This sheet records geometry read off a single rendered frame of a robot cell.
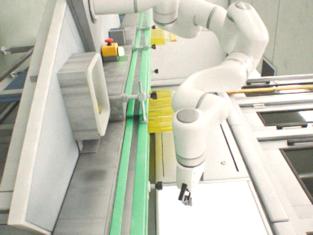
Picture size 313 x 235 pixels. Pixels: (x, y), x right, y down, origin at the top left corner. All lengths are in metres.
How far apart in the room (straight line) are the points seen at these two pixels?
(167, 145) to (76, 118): 0.49
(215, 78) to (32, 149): 0.49
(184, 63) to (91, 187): 6.68
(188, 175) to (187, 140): 0.12
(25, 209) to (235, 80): 0.58
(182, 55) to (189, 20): 6.25
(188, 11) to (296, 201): 0.75
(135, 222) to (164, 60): 6.70
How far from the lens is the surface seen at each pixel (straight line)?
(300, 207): 1.08
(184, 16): 1.04
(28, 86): 0.84
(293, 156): 1.29
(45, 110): 0.72
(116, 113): 1.04
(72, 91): 0.81
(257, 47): 0.83
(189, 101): 0.68
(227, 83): 0.79
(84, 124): 0.86
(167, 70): 7.39
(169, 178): 1.05
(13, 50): 2.06
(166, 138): 1.26
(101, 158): 0.89
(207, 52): 7.34
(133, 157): 0.90
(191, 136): 0.62
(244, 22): 0.85
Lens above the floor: 1.03
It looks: 2 degrees down
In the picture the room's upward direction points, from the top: 86 degrees clockwise
